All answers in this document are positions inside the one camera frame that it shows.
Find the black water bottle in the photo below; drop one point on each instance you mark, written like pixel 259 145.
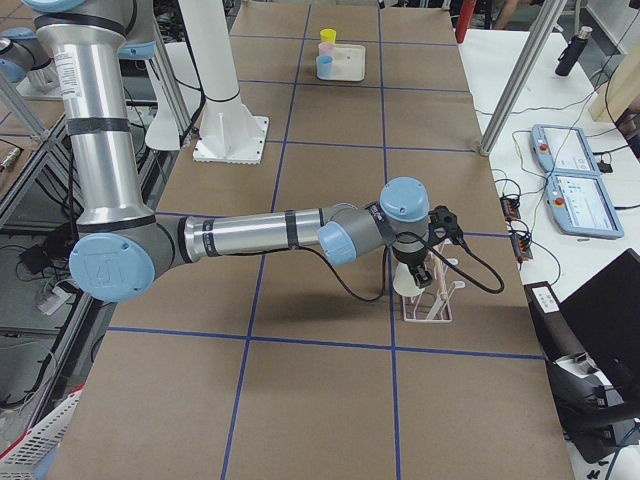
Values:
pixel 570 55

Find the pink plastic cup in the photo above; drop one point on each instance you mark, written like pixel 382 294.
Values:
pixel 326 49

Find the blue cup back row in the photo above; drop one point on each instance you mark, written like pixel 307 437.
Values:
pixel 324 64

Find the lower teach pendant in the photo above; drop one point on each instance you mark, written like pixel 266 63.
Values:
pixel 580 206

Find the teach pendant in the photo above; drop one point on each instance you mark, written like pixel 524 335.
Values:
pixel 580 206
pixel 562 148

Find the pale green plastic cup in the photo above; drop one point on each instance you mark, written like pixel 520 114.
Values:
pixel 404 283

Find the wooden rack handle rod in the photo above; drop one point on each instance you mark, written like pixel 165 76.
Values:
pixel 440 272

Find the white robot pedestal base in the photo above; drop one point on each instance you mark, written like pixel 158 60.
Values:
pixel 228 132

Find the white wire cup rack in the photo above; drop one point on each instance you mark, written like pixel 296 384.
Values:
pixel 428 308

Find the red cylinder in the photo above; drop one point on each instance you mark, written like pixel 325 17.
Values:
pixel 466 12

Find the cream rabbit tray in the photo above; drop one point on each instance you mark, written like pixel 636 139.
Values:
pixel 349 63

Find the black laptop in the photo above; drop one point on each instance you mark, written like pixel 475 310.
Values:
pixel 603 315

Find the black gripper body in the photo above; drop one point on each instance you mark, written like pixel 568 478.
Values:
pixel 411 260

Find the yellow plastic cup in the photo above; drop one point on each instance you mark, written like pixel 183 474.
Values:
pixel 328 35

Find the aluminium frame post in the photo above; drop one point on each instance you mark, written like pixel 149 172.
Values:
pixel 535 42

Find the upper teach pendant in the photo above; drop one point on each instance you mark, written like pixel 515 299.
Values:
pixel 562 148

